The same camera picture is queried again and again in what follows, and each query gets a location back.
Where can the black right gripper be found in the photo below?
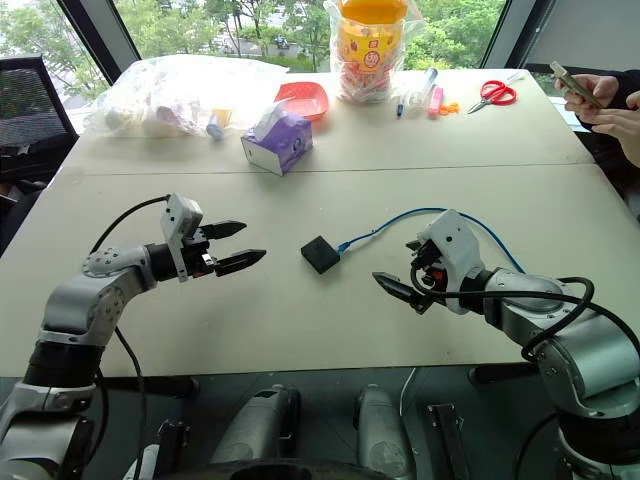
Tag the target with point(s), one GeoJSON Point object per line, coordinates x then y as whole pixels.
{"type": "Point", "coordinates": [428, 270]}

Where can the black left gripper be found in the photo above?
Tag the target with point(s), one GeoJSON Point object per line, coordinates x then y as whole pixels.
{"type": "Point", "coordinates": [197, 257]}

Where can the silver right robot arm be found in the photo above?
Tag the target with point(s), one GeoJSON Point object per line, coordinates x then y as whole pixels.
{"type": "Point", "coordinates": [590, 365]}

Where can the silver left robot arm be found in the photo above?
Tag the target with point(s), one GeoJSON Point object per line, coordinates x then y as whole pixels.
{"type": "Point", "coordinates": [75, 305]}

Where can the small black square box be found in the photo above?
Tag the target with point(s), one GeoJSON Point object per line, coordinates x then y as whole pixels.
{"type": "Point", "coordinates": [320, 254]}

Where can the person's left hand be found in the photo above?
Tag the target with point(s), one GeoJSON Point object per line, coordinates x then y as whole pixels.
{"type": "Point", "coordinates": [617, 125]}

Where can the person's right hand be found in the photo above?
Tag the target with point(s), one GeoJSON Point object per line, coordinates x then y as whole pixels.
{"type": "Point", "coordinates": [602, 90]}

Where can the purple tissue box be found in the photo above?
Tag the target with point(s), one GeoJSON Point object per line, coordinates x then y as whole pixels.
{"type": "Point", "coordinates": [280, 142]}

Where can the small bottle with blue cap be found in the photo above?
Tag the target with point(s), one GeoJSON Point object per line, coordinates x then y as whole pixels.
{"type": "Point", "coordinates": [216, 127]}

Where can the grey rounded robot leg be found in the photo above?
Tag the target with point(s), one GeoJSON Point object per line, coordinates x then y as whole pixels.
{"type": "Point", "coordinates": [255, 425]}
{"type": "Point", "coordinates": [382, 430]}

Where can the large clear plastic bag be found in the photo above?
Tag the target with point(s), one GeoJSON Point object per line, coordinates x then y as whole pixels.
{"type": "Point", "coordinates": [165, 95]}

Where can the red plastic tray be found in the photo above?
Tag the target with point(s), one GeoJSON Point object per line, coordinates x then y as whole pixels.
{"type": "Point", "coordinates": [307, 97]}

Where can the small orange plastic pieces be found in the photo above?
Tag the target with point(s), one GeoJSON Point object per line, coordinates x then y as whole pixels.
{"type": "Point", "coordinates": [450, 108]}

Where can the small clear plastic bag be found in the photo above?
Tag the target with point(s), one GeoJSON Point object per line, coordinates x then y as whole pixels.
{"type": "Point", "coordinates": [410, 95]}

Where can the candy jar with orange lid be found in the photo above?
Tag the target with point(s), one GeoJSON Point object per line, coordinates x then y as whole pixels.
{"type": "Point", "coordinates": [365, 55]}

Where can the black office chair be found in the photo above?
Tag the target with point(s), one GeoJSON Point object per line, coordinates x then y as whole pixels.
{"type": "Point", "coordinates": [27, 105]}

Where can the gold smartphone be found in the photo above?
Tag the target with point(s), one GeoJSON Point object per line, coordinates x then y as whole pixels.
{"type": "Point", "coordinates": [572, 81]}

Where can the dark person's sleeve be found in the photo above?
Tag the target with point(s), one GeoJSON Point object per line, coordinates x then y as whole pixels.
{"type": "Point", "coordinates": [625, 82]}

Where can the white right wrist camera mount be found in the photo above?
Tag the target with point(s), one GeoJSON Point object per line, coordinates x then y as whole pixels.
{"type": "Point", "coordinates": [457, 255]}

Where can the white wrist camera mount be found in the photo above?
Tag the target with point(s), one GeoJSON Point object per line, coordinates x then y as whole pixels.
{"type": "Point", "coordinates": [457, 255]}
{"type": "Point", "coordinates": [175, 235]}

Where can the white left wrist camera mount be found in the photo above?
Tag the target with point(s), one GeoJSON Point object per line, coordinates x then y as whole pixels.
{"type": "Point", "coordinates": [175, 235]}

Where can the black metal bracket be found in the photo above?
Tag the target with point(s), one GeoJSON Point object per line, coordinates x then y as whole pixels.
{"type": "Point", "coordinates": [447, 440]}
{"type": "Point", "coordinates": [172, 447]}

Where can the dark window frame beam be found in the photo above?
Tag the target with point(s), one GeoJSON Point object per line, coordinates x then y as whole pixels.
{"type": "Point", "coordinates": [502, 32]}
{"type": "Point", "coordinates": [97, 40]}

